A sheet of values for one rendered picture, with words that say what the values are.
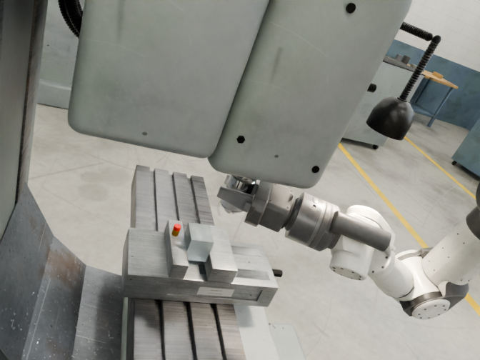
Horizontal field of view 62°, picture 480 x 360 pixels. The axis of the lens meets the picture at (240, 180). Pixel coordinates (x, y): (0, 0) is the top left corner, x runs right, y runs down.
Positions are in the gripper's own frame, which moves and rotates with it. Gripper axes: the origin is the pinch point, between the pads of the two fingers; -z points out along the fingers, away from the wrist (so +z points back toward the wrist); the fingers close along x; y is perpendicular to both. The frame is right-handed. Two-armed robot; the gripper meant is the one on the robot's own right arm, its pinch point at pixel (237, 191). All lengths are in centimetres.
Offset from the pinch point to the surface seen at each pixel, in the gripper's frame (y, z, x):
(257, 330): 41.1, 17.3, -11.0
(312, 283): 124, 62, -146
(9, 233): 17.5, -33.5, 13.9
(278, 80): -23.7, 0.0, 11.2
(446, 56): 2, 264, -841
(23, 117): -1.4, -37.2, 7.5
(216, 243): 21.9, -0.3, -11.9
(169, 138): -13.4, -9.9, 18.0
